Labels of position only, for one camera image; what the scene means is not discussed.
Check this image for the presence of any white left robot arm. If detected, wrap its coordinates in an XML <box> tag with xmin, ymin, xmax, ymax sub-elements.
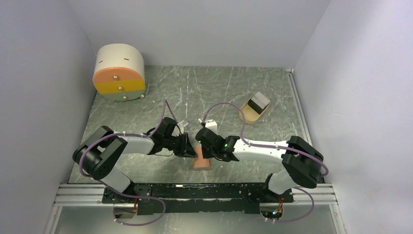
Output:
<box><xmin>72</xmin><ymin>117</ymin><xmax>197</xmax><ymax>203</ymax></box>

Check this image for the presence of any beige oval tray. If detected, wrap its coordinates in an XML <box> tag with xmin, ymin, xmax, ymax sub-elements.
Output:
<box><xmin>241</xmin><ymin>92</ymin><xmax>271</xmax><ymax>124</ymax></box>

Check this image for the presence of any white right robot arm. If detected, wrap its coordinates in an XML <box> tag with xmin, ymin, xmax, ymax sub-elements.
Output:
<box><xmin>195</xmin><ymin>127</ymin><xmax>323</xmax><ymax>202</ymax></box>

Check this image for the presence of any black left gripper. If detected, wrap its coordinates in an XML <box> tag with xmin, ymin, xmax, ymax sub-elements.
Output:
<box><xmin>164</xmin><ymin>132</ymin><xmax>198</xmax><ymax>159</ymax></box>

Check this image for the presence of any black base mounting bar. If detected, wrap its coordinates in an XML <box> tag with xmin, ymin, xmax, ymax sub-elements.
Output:
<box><xmin>101</xmin><ymin>182</ymin><xmax>294</xmax><ymax>215</ymax></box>

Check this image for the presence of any pink leather card holder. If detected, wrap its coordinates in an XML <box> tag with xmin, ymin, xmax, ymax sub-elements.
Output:
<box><xmin>193</xmin><ymin>145</ymin><xmax>211</xmax><ymax>171</ymax></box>

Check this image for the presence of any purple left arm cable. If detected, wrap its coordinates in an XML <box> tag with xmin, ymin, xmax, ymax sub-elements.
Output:
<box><xmin>79</xmin><ymin>99</ymin><xmax>178</xmax><ymax>197</ymax></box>

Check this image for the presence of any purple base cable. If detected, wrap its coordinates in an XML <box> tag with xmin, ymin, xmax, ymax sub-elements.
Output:
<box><xmin>264</xmin><ymin>186</ymin><xmax>315</xmax><ymax>224</ymax></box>
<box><xmin>113</xmin><ymin>194</ymin><xmax>167</xmax><ymax>227</ymax></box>

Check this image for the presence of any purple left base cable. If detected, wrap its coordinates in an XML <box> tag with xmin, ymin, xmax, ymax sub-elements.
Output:
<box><xmin>113</xmin><ymin>194</ymin><xmax>167</xmax><ymax>227</ymax></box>

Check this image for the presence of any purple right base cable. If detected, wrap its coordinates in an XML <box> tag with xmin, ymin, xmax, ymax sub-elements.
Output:
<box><xmin>264</xmin><ymin>186</ymin><xmax>315</xmax><ymax>224</ymax></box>

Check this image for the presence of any aluminium frame rail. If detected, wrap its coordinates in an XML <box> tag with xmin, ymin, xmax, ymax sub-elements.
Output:
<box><xmin>285</xmin><ymin>69</ymin><xmax>338</xmax><ymax>206</ymax></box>

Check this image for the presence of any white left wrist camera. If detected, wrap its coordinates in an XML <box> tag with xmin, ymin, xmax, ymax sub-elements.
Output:
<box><xmin>177</xmin><ymin>120</ymin><xmax>189</xmax><ymax>134</ymax></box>

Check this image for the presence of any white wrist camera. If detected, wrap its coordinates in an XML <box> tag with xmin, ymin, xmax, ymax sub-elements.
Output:
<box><xmin>205</xmin><ymin>119</ymin><xmax>218</xmax><ymax>133</ymax></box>
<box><xmin>177</xmin><ymin>120</ymin><xmax>189</xmax><ymax>134</ymax></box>

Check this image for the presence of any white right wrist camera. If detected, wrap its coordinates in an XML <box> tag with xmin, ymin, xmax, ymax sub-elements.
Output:
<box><xmin>205</xmin><ymin>119</ymin><xmax>218</xmax><ymax>133</ymax></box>

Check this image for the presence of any round beige drawer box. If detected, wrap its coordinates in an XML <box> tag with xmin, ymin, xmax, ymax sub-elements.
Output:
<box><xmin>93</xmin><ymin>43</ymin><xmax>146</xmax><ymax>101</ymax></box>

